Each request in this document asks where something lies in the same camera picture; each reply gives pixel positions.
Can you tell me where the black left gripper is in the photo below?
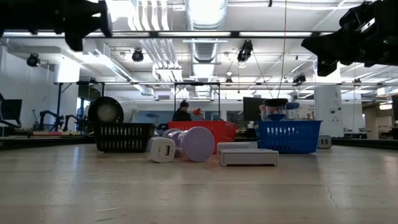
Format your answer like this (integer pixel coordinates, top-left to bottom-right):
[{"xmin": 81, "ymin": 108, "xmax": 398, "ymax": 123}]
[{"xmin": 46, "ymin": 0, "xmax": 113, "ymax": 52}]

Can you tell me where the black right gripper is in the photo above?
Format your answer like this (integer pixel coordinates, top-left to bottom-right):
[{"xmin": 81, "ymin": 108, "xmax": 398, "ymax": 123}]
[{"xmin": 300, "ymin": 0, "xmax": 382, "ymax": 77}]

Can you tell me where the black capped hourglass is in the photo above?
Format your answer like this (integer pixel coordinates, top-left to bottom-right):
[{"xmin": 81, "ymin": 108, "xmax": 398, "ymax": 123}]
[{"xmin": 263, "ymin": 98, "xmax": 289, "ymax": 122}]

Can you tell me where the teal and white cube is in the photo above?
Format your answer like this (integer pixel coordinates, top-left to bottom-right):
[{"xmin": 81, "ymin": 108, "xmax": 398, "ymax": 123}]
[{"xmin": 317, "ymin": 134, "xmax": 333, "ymax": 150}]

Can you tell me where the small blue capped hourglass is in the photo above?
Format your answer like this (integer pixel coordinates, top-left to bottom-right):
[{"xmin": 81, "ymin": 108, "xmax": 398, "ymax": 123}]
[{"xmin": 145, "ymin": 112, "xmax": 160, "ymax": 125}]

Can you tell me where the white box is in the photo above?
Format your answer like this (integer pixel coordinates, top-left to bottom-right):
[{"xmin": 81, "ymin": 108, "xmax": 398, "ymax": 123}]
[
  {"xmin": 218, "ymin": 148, "xmax": 279, "ymax": 167},
  {"xmin": 216, "ymin": 141, "xmax": 259, "ymax": 159}
]

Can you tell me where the black ceiling spotlight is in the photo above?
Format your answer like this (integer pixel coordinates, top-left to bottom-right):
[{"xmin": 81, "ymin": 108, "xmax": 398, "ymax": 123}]
[
  {"xmin": 236, "ymin": 40, "xmax": 254, "ymax": 63},
  {"xmin": 25, "ymin": 53, "xmax": 41, "ymax": 68},
  {"xmin": 131, "ymin": 48, "xmax": 145, "ymax": 63},
  {"xmin": 292, "ymin": 73, "xmax": 307, "ymax": 85}
]

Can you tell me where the blue plastic basket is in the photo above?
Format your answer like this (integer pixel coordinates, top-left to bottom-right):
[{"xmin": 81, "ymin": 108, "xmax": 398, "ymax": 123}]
[{"xmin": 254, "ymin": 119, "xmax": 323, "ymax": 154}]

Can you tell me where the black computer monitor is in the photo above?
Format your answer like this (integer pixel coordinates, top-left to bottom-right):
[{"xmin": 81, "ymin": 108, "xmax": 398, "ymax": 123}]
[
  {"xmin": 243, "ymin": 96, "xmax": 265, "ymax": 123},
  {"xmin": 0, "ymin": 91, "xmax": 23, "ymax": 128}
]

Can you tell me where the black plastic basket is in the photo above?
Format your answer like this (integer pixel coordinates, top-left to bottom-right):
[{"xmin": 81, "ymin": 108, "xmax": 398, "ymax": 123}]
[{"xmin": 94, "ymin": 122, "xmax": 157, "ymax": 153}]

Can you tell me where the person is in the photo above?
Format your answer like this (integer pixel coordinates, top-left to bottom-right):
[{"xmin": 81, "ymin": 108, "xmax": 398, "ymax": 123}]
[{"xmin": 172, "ymin": 100, "xmax": 193, "ymax": 122}]

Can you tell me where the red plastic basket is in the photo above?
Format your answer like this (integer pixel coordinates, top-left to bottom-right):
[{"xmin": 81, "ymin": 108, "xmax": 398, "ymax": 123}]
[{"xmin": 167, "ymin": 120, "xmax": 239, "ymax": 155}]

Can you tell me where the small red background object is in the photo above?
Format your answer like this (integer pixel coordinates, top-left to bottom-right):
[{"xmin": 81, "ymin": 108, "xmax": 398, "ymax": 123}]
[{"xmin": 192, "ymin": 107, "xmax": 205, "ymax": 121}]

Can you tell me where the small white cube charger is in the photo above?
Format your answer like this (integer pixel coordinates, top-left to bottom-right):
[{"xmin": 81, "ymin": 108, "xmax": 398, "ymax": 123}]
[{"xmin": 147, "ymin": 136, "xmax": 177, "ymax": 164}]

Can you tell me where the purple capped hourglass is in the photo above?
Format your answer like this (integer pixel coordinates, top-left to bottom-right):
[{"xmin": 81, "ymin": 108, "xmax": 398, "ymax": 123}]
[{"xmin": 160, "ymin": 126, "xmax": 216, "ymax": 163}]

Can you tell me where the black overhead frame beam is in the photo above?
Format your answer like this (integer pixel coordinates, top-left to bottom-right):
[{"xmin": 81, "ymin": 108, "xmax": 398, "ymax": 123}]
[{"xmin": 0, "ymin": 30, "xmax": 335, "ymax": 39}]

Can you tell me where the silver ventilation duct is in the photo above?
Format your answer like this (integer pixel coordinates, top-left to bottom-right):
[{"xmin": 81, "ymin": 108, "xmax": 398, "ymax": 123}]
[{"xmin": 185, "ymin": 0, "xmax": 229, "ymax": 63}]

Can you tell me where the black background rig frame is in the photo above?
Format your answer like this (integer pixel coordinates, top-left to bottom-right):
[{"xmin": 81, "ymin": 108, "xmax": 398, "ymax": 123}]
[{"xmin": 173, "ymin": 82, "xmax": 222, "ymax": 122}]

